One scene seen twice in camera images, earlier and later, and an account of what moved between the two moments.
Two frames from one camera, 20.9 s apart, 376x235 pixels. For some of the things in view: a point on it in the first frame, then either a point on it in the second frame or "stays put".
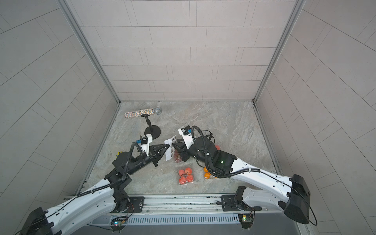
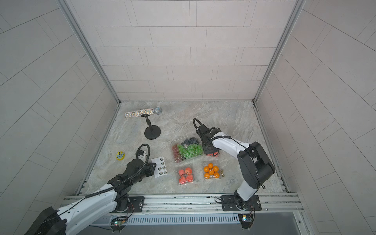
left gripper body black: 151,155 → 147,171
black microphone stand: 154,130 stays put
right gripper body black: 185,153 → 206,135
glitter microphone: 156,110 stays put
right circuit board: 246,220 stays put
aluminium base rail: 196,210 stays put
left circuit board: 118,223 stays put
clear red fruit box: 186,176 stays put
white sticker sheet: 169,153 → 160,169
